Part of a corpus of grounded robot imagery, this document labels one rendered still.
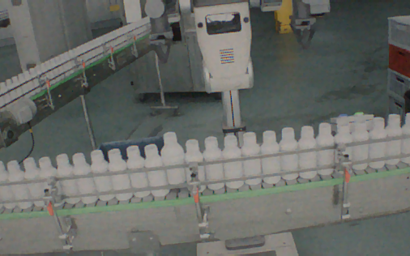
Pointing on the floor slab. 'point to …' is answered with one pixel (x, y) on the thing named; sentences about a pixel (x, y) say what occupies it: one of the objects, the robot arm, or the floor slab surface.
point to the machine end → (145, 83)
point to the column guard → (284, 18)
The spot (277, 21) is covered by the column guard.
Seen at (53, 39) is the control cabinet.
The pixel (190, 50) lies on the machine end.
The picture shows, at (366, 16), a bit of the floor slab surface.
